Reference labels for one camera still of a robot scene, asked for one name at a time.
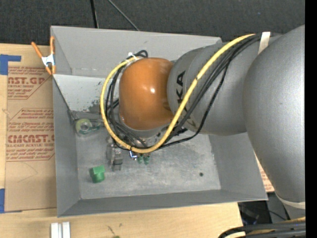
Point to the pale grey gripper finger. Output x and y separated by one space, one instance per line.
110 150
118 161

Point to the green bolt-shaped block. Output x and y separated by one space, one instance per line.
97 174

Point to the pale green tape roll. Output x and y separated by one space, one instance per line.
83 126

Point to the grey metal bin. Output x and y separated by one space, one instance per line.
173 172

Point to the brown cardboard board, red print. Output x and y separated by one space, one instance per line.
29 133

